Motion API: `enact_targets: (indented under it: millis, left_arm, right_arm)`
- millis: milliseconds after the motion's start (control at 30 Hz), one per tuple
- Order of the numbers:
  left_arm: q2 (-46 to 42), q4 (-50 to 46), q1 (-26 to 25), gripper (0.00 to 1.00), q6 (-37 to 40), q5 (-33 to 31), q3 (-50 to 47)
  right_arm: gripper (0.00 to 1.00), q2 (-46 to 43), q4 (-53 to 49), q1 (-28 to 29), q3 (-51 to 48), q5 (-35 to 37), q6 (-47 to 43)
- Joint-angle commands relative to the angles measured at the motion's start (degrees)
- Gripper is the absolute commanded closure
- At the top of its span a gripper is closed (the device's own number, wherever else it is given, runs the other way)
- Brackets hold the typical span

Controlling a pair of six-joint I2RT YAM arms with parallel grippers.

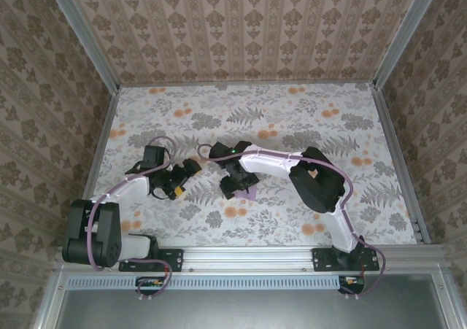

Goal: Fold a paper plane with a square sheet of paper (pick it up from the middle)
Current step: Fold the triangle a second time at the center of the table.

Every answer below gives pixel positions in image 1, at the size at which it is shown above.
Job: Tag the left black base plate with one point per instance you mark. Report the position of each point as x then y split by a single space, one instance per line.
175 259

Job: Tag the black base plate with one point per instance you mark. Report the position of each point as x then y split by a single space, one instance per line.
321 259
175 259

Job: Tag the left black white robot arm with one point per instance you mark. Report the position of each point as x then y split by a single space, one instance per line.
106 234

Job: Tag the aluminium lower frame bar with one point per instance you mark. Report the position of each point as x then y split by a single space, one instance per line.
51 300
442 300

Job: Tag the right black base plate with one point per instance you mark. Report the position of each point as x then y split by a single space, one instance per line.
321 259

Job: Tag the wide aluminium base rail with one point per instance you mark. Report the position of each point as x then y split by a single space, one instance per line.
248 258

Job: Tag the grey metal panel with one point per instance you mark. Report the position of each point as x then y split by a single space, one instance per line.
237 310

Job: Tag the aluminium corner post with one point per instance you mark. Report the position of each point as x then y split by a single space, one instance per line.
89 41
402 41

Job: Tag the thin aluminium cross rail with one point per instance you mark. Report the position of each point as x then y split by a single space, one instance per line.
248 85

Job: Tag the black connector board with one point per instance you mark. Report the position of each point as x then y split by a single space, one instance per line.
149 284
352 284

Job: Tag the aluminium side rail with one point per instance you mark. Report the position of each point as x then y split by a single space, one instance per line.
401 161
94 165

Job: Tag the floral table cover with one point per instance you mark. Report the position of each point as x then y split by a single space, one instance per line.
255 99

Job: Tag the purple cloth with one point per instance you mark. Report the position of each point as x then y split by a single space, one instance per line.
250 196

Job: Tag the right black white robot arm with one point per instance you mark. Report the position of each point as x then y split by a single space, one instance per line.
317 183

